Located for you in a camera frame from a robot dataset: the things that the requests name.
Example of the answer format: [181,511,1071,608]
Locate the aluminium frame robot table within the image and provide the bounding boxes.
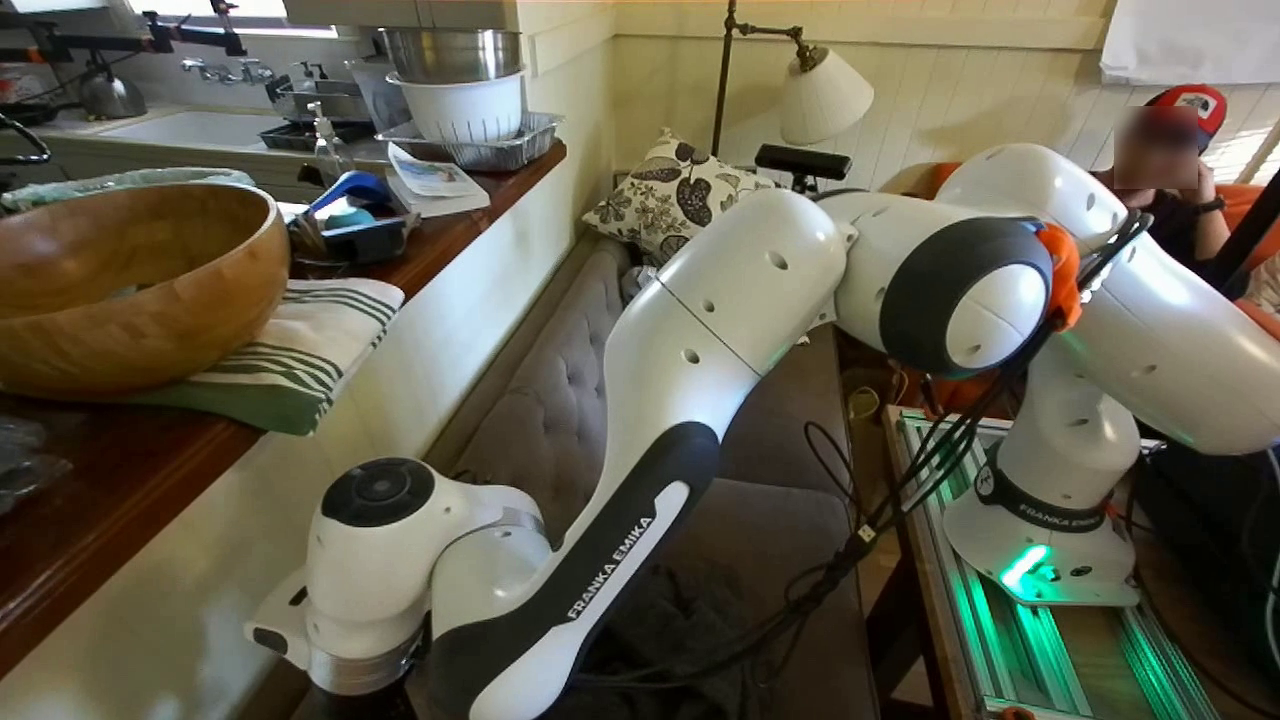
[884,406,1280,720]

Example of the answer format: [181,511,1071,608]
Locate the dark wooden counter top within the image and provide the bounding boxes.
[0,138,574,683]

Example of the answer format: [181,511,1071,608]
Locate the chrome kitchen faucet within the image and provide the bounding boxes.
[177,53,346,151]

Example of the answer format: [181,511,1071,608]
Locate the white window blind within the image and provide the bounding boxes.
[1095,0,1280,93]

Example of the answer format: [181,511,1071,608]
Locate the brown tufted sofa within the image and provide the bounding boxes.
[235,231,884,720]

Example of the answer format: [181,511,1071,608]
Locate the black tray with blue lid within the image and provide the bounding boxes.
[283,167,415,264]

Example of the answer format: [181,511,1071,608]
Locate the black stereo camera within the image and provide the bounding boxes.
[753,139,853,188]

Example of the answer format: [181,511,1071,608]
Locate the person with red cap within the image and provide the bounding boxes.
[1093,85,1236,264]

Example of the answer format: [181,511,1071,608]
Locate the white folded paper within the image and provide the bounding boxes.
[379,139,497,222]

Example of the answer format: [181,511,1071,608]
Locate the floor lamp with white shade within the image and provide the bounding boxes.
[707,0,880,157]

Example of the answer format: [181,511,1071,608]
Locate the beige floral pillow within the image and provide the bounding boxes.
[581,127,785,267]

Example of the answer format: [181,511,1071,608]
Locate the orange cable strap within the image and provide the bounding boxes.
[1036,222,1087,332]

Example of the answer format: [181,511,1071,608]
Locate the black bag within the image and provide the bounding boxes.
[1131,445,1280,694]

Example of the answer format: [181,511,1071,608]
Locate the green striped white towel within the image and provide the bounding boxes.
[126,275,408,441]

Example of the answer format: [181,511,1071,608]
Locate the dark grey crumpled blanket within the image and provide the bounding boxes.
[623,544,785,720]

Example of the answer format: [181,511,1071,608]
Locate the stainless steel pot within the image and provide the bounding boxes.
[375,20,529,87]

